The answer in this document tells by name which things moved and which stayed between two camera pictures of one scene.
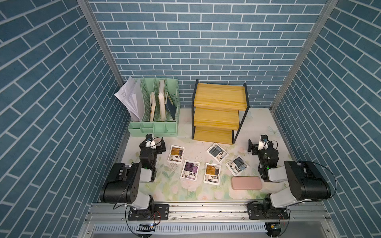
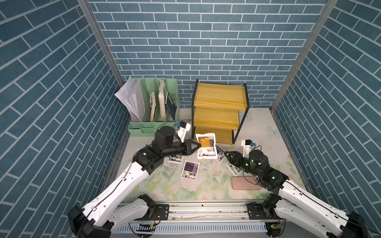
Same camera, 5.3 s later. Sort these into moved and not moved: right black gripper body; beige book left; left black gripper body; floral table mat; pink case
Moved: left black gripper body; right black gripper body
Not moved: pink case; beige book left; floral table mat
